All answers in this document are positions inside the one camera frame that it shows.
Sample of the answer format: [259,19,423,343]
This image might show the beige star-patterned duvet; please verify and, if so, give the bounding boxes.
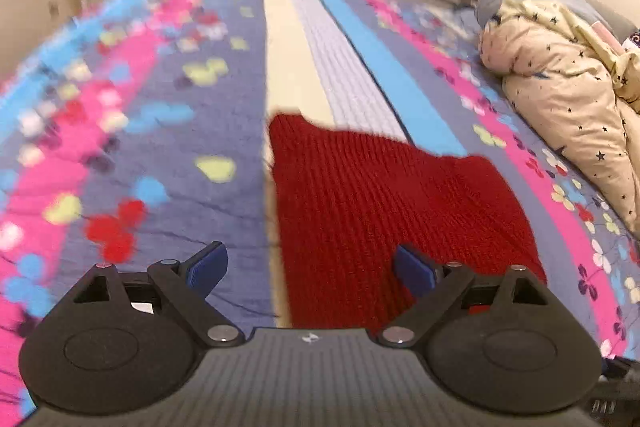
[480,0,639,234]

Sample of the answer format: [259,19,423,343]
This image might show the red knitted garment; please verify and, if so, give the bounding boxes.
[269,114,544,331]

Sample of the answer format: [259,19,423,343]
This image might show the colourful floral bed sheet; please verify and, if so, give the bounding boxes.
[1,0,639,426]

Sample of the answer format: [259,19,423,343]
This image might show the dark blue patterned pillow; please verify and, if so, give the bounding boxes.
[623,29,640,51]

